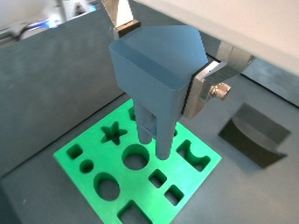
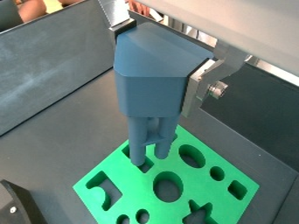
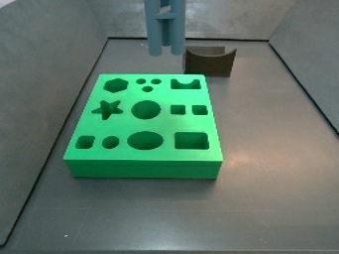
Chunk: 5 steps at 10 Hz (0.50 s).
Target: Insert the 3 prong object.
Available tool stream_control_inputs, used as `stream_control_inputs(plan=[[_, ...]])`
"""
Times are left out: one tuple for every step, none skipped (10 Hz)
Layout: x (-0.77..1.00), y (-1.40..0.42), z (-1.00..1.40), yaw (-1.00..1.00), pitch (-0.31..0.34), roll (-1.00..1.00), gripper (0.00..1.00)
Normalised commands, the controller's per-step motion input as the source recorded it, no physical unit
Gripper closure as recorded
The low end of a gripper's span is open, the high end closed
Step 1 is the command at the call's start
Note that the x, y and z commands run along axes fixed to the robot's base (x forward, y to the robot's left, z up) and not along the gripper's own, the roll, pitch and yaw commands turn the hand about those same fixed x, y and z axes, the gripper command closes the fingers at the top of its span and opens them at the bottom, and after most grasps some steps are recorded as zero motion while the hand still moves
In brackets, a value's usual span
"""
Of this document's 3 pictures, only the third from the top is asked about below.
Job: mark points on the blue three prong peg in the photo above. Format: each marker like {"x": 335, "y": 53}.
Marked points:
{"x": 165, "y": 25}

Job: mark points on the green shape sorter block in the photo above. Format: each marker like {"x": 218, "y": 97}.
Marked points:
{"x": 146, "y": 127}

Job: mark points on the dark brown curved block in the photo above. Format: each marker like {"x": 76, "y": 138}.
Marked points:
{"x": 210, "y": 61}

